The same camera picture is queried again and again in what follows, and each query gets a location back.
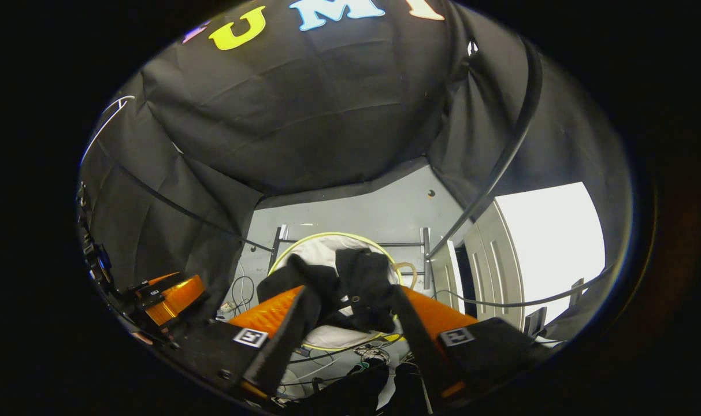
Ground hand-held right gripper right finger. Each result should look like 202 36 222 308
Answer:
388 285 550 405

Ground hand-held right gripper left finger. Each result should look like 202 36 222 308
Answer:
171 285 325 399

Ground black knit garment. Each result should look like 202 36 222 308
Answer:
257 247 411 335

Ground white yellow-rimmed laundry hamper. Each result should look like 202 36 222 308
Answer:
266 231 419 353

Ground black clothes rack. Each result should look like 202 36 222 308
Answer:
266 38 614 310

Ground dark cloth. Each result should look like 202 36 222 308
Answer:
281 355 437 416

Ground white cabinet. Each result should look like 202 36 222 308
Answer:
430 182 606 333

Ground black backdrop cloth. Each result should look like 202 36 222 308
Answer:
77 0 634 341

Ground black floor cable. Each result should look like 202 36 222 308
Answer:
220 263 258 318

